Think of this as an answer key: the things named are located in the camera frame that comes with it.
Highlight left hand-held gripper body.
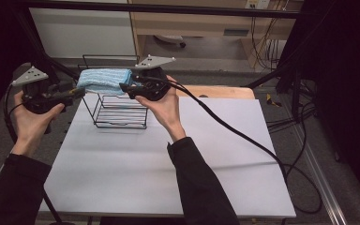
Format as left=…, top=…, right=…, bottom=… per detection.
left=11, top=65, right=60, bottom=115

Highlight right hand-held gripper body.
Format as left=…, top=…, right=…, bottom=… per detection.
left=131, top=54, right=177, bottom=101

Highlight black wire rack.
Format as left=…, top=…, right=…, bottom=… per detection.
left=77, top=53, right=150, bottom=130

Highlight blue striped cloth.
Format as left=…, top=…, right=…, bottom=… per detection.
left=76, top=67, right=134, bottom=97

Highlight person's right hand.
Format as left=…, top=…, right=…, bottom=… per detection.
left=134, top=74, right=188, bottom=143

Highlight person's left hand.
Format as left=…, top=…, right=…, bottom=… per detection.
left=11, top=90, right=66, bottom=158

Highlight grey chair base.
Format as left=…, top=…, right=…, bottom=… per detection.
left=153, top=34, right=188, bottom=49

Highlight white cabinet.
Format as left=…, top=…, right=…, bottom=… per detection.
left=28, top=7, right=138, bottom=59

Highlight wooden desk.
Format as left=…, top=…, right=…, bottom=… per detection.
left=130, top=0, right=305, bottom=69

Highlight white table cover board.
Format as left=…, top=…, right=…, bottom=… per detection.
left=38, top=93, right=297, bottom=218

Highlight yellow black tape strip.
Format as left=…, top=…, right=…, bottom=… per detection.
left=265, top=93, right=283, bottom=108

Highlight white power outlet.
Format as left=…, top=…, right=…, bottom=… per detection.
left=245, top=0, right=271, bottom=10

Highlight black frame strut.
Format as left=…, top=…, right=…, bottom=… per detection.
left=13, top=8, right=92, bottom=117
left=246, top=18, right=318, bottom=123

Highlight left hand-held gripper cable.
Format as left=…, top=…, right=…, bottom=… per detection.
left=2, top=82, right=64, bottom=225

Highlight hand-held gripper cable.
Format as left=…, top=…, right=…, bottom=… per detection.
left=135, top=74, right=323, bottom=216
left=2, top=82, right=64, bottom=225

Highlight black frame crossbar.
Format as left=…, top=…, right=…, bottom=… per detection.
left=12, top=0, right=303, bottom=20

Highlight right hand-held gripper cable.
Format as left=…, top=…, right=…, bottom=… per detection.
left=135, top=74, right=323, bottom=216

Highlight hanging cable bundle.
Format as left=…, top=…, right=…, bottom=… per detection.
left=249, top=12, right=284, bottom=70

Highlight black floor cables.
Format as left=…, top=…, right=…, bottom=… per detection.
left=265, top=79, right=318, bottom=134

